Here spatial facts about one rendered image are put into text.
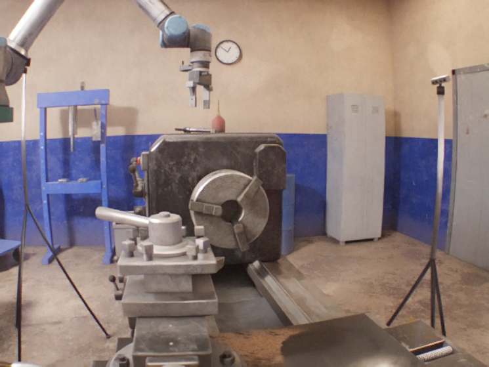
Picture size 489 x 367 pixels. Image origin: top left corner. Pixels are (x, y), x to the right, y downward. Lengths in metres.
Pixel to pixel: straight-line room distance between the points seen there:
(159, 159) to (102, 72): 3.48
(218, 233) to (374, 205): 3.87
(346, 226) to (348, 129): 1.17
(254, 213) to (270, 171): 0.22
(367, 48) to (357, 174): 1.85
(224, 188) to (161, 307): 0.67
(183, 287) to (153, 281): 0.05
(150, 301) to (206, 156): 0.87
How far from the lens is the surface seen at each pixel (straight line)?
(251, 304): 1.45
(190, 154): 1.44
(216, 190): 1.25
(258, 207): 1.29
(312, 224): 5.25
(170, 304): 0.67
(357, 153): 4.81
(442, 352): 0.93
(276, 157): 1.45
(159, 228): 0.68
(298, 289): 1.31
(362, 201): 4.91
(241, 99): 4.85
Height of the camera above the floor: 1.34
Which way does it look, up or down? 7 degrees down
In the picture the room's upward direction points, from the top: straight up
